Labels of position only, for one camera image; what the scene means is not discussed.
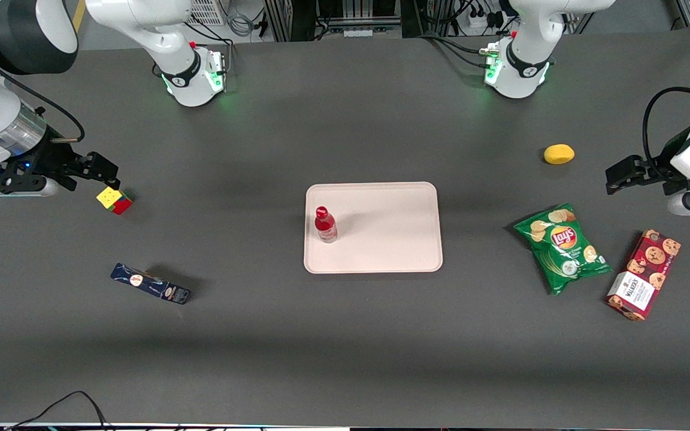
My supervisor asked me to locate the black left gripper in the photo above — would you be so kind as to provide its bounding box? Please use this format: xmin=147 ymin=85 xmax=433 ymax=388
xmin=606 ymin=155 xmax=690 ymax=196

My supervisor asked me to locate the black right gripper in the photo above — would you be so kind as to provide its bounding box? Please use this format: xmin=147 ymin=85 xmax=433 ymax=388
xmin=4 ymin=135 xmax=122 ymax=193

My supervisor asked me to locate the red coke bottle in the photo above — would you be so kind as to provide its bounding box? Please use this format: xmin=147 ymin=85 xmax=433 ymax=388
xmin=314 ymin=206 xmax=339 ymax=244

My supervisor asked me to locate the beige plastic tray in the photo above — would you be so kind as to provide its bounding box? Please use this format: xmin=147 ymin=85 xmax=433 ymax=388
xmin=304 ymin=182 xmax=444 ymax=274

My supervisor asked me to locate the colourful rubik's cube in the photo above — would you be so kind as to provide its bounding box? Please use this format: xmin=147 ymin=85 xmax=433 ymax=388
xmin=96 ymin=186 xmax=134 ymax=216

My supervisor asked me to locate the yellow lemon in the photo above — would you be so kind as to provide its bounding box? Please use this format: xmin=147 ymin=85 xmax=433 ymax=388
xmin=543 ymin=144 xmax=576 ymax=165

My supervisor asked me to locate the green lays chips bag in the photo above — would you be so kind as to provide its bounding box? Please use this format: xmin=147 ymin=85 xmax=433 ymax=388
xmin=513 ymin=204 xmax=612 ymax=296

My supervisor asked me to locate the red walkers cookie box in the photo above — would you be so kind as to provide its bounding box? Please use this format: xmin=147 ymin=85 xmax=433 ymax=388
xmin=606 ymin=229 xmax=682 ymax=321

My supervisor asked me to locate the dark blue carton box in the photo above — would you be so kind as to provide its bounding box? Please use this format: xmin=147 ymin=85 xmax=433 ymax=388
xmin=110 ymin=263 xmax=192 ymax=305

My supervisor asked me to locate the white vented box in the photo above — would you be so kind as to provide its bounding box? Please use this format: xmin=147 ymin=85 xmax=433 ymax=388
xmin=189 ymin=0 xmax=227 ymax=26

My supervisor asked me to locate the white power strip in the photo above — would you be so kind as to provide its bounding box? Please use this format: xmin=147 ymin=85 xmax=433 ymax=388
xmin=467 ymin=11 xmax=506 ymax=32

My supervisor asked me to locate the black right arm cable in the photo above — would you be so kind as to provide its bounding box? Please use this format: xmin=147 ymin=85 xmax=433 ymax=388
xmin=0 ymin=18 xmax=87 ymax=144

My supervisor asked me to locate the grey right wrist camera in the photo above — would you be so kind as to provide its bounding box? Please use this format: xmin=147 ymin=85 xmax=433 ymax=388
xmin=0 ymin=175 xmax=59 ymax=199

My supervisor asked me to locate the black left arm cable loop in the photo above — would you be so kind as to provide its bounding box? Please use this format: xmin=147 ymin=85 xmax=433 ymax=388
xmin=643 ymin=87 xmax=690 ymax=169

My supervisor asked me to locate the black right base cable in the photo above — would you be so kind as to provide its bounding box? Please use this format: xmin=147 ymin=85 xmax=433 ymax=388
xmin=188 ymin=15 xmax=235 ymax=63

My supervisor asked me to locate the grey coiled cable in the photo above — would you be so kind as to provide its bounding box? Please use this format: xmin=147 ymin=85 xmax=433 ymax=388
xmin=225 ymin=9 xmax=257 ymax=38

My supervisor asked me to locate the black left base cable bundle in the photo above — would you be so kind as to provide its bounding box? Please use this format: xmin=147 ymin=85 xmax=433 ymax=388
xmin=416 ymin=31 xmax=492 ymax=68

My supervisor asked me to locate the black cable at table edge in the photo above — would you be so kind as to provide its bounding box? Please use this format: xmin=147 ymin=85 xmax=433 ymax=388
xmin=5 ymin=390 xmax=110 ymax=430

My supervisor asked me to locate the black aluminium frame rack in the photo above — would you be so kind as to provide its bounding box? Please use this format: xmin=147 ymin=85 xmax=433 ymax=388
xmin=263 ymin=0 xmax=417 ymax=43

